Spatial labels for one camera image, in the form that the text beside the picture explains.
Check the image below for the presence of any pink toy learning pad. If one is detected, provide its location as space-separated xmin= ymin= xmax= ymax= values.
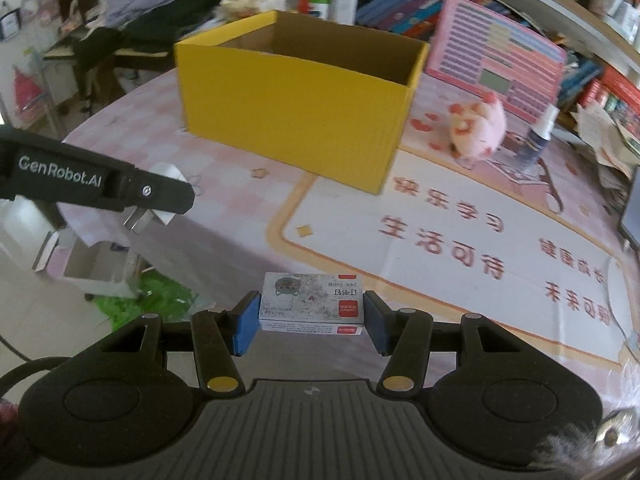
xmin=425 ymin=0 xmax=568 ymax=123

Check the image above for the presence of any tissue pack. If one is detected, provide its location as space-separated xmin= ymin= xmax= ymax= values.
xmin=220 ymin=0 xmax=273 ymax=21

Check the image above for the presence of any yellow cardboard box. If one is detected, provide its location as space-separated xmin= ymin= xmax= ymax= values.
xmin=173 ymin=10 xmax=431 ymax=196

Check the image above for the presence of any printed desk mat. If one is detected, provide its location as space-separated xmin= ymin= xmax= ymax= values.
xmin=265 ymin=110 xmax=640 ymax=366

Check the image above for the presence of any green plastic bag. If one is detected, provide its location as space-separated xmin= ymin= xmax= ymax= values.
xmin=95 ymin=270 xmax=201 ymax=331

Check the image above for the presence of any grey furry pompom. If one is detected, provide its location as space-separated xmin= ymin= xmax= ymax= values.
xmin=532 ymin=420 xmax=601 ymax=476

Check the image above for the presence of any pile of clothes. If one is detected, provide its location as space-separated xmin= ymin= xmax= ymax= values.
xmin=75 ymin=0 xmax=226 ymax=76

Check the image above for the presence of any row of blue purple books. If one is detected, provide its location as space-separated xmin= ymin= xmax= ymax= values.
xmin=357 ymin=0 xmax=471 ymax=43

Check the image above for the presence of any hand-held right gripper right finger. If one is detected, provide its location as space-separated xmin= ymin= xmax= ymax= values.
xmin=364 ymin=291 xmax=521 ymax=394

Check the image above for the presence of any pink plush pig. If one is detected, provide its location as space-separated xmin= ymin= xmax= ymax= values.
xmin=446 ymin=95 xmax=508 ymax=163

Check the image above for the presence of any small spray bottle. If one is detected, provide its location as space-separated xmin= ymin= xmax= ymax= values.
xmin=522 ymin=106 xmax=560 ymax=171

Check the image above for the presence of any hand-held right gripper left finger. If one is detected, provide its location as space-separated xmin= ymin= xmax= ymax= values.
xmin=99 ymin=292 xmax=262 ymax=394

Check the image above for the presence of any small staple box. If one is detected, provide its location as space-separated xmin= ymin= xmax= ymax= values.
xmin=257 ymin=272 xmax=365 ymax=337

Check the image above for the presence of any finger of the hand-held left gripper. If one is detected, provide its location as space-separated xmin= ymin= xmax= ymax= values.
xmin=122 ymin=165 xmax=196 ymax=213

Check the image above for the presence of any black smartphone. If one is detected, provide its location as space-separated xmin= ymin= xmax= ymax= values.
xmin=617 ymin=165 xmax=640 ymax=251

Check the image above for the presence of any pile of papers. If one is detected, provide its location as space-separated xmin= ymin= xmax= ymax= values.
xmin=570 ymin=102 xmax=640 ymax=181

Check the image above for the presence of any white cardboard box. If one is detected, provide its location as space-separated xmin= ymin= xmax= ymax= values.
xmin=32 ymin=195 xmax=146 ymax=301

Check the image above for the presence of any red book box set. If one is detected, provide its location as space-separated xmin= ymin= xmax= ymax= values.
xmin=575 ymin=65 xmax=640 ymax=126

